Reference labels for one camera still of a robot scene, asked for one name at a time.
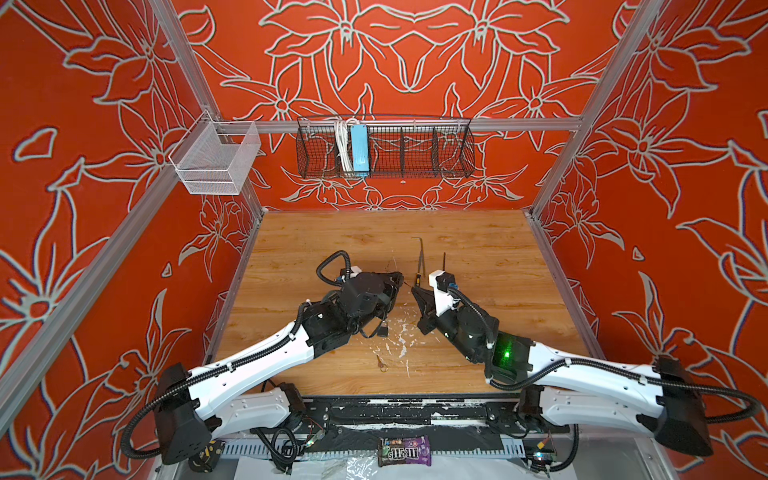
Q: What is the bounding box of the purple candy bag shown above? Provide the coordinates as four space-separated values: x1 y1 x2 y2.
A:
377 436 432 467

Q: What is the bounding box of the yellow black tape measure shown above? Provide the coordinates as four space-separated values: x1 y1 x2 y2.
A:
188 439 226 473

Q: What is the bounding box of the black padlock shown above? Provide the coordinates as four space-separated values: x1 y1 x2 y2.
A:
376 320 389 338

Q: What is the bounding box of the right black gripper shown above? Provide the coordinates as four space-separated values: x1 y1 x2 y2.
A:
410 285 484 366

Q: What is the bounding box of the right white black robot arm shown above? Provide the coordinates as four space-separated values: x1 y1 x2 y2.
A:
411 284 762 457

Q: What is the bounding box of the light blue box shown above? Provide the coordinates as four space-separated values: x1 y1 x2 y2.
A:
349 123 370 177

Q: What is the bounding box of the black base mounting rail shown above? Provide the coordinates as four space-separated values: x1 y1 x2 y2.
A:
303 393 571 435

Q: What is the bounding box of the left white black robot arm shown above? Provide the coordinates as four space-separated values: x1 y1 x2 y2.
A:
119 250 404 465

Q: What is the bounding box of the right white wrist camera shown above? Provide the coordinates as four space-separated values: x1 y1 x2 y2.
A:
429 270 459 316

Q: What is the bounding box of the black wire wall basket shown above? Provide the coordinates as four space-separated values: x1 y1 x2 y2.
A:
296 114 477 180

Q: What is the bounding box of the clear plastic sheet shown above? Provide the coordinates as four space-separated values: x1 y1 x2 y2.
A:
307 457 381 480

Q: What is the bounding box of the white coiled cable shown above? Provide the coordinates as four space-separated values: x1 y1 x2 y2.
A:
333 119 354 174

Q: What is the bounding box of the clear plastic wall bin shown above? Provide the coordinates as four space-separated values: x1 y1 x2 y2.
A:
169 120 262 196

